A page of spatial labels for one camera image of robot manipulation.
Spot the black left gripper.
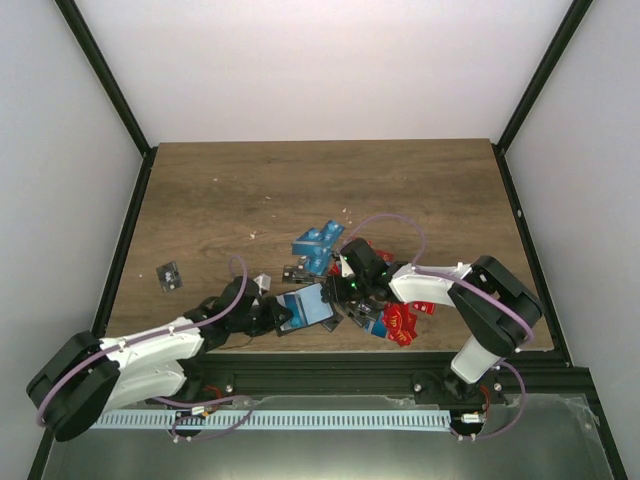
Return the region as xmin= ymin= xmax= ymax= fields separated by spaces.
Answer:
xmin=231 ymin=298 xmax=294 ymax=338

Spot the black leather card holder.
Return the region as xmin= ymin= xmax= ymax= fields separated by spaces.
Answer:
xmin=276 ymin=283 xmax=343 ymax=336

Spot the blue card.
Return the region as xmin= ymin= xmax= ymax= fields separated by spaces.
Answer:
xmin=291 ymin=220 xmax=345 ymax=256
xmin=364 ymin=313 xmax=388 ymax=339
xmin=282 ymin=293 xmax=324 ymax=329

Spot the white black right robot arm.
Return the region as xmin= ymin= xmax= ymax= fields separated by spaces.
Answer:
xmin=323 ymin=238 xmax=544 ymax=403

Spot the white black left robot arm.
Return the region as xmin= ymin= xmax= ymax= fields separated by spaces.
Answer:
xmin=26 ymin=276 xmax=293 ymax=442

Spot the blue card beside red cards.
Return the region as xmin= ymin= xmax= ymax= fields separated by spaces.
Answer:
xmin=364 ymin=313 xmax=388 ymax=339

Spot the red VIP card front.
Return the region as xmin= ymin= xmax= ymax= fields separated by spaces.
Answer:
xmin=382 ymin=304 xmax=417 ymax=347

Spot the lone black VIP card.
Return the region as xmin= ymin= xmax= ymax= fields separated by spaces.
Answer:
xmin=156 ymin=261 xmax=183 ymax=293

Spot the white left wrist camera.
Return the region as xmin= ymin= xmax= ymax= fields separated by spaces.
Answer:
xmin=253 ymin=273 xmax=271 ymax=295

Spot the black front frame rail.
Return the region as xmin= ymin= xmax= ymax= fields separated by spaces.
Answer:
xmin=64 ymin=349 xmax=591 ymax=401

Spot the light blue slotted cable duct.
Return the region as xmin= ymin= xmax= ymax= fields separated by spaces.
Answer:
xmin=93 ymin=409 xmax=451 ymax=433

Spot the black left frame post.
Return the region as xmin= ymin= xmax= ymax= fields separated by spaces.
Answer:
xmin=53 ymin=0 xmax=153 ymax=157

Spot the black aluminium frame post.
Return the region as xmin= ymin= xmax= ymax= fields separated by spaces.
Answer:
xmin=497 ymin=0 xmax=594 ymax=151

